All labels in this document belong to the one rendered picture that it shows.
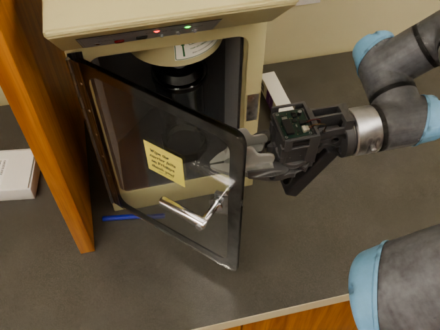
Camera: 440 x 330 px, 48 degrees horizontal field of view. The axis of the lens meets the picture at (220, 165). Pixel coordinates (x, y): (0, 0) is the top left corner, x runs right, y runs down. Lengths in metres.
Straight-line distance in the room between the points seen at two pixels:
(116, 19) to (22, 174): 0.64
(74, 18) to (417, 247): 0.47
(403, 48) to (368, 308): 0.42
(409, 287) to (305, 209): 0.60
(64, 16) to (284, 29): 0.86
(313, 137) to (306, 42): 0.80
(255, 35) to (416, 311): 0.49
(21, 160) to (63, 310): 0.38
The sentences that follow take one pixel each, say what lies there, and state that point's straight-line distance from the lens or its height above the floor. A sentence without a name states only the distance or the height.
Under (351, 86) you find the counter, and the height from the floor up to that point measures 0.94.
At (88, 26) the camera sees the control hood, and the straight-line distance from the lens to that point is 0.63.
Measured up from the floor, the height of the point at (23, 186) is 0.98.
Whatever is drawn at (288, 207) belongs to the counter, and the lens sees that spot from 1.12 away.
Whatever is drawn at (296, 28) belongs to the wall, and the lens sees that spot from 1.43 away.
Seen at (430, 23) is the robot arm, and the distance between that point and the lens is 0.82.
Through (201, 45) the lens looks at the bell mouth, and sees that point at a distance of 0.85.
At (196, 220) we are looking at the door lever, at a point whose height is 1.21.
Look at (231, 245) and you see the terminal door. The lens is 0.89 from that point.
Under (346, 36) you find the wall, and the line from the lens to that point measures 1.52.
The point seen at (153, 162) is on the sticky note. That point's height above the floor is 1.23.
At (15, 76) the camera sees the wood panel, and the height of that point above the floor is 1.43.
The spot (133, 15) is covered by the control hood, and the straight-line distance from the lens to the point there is 0.63.
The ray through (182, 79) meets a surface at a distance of 0.92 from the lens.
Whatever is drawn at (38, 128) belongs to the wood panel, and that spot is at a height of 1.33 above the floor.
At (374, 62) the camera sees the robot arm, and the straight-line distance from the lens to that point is 0.83.
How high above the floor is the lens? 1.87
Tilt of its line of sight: 52 degrees down
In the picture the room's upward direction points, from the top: straight up
